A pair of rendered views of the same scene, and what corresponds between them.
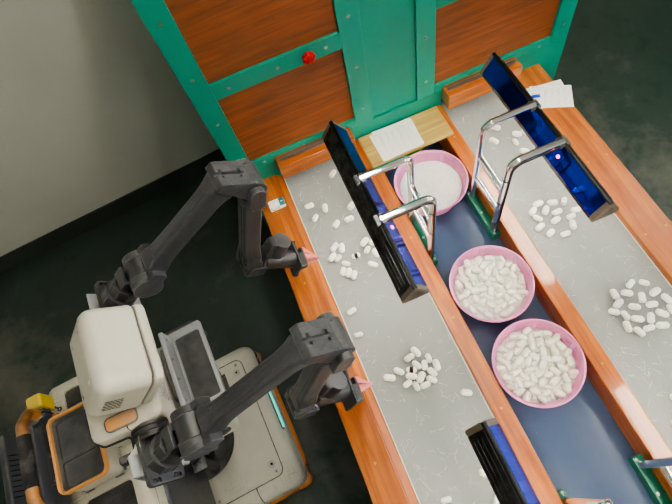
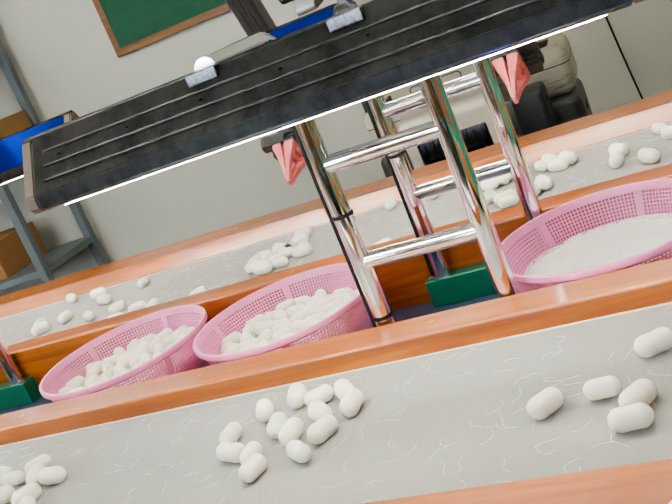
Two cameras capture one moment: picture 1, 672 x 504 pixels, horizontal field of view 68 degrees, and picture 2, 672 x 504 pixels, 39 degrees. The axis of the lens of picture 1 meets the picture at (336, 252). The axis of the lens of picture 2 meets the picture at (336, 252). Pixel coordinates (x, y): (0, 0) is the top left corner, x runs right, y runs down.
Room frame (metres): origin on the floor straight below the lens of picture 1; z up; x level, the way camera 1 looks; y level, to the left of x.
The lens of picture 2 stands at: (1.17, -1.47, 1.14)
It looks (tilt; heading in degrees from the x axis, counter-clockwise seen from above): 15 degrees down; 119
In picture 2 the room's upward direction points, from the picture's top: 22 degrees counter-clockwise
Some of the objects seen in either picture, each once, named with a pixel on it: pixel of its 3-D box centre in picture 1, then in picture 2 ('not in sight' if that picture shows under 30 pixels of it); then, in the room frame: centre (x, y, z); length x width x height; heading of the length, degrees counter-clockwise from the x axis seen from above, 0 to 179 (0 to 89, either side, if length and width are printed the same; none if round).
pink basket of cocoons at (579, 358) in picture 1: (535, 365); (136, 374); (0.21, -0.45, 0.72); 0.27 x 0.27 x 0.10
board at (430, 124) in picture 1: (405, 136); not in sight; (1.15, -0.40, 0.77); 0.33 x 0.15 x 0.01; 93
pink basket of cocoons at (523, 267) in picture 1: (489, 287); (295, 336); (0.49, -0.44, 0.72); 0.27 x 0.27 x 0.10
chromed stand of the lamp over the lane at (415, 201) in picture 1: (398, 222); (460, 123); (0.75, -0.22, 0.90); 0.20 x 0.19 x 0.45; 3
